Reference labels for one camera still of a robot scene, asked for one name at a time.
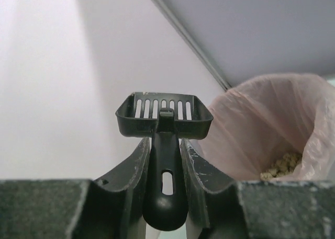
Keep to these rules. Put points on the black slotted litter scoop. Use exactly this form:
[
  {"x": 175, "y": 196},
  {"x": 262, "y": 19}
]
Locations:
[{"x": 165, "y": 118}]

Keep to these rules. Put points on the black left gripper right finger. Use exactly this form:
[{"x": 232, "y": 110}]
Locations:
[{"x": 220, "y": 207}]

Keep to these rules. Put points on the pink plastic bin liner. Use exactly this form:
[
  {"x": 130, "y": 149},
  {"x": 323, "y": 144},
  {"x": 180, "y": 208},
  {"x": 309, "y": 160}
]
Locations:
[{"x": 259, "y": 121}]

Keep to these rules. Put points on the right aluminium frame post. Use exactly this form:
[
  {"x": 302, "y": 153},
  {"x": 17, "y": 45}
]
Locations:
[{"x": 175, "y": 20}]

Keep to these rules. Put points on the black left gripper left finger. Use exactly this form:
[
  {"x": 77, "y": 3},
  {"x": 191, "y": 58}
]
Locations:
[{"x": 108, "y": 207}]

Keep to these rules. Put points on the white litter clump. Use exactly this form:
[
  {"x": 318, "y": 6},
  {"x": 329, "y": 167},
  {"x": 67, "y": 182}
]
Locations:
[{"x": 282, "y": 167}]

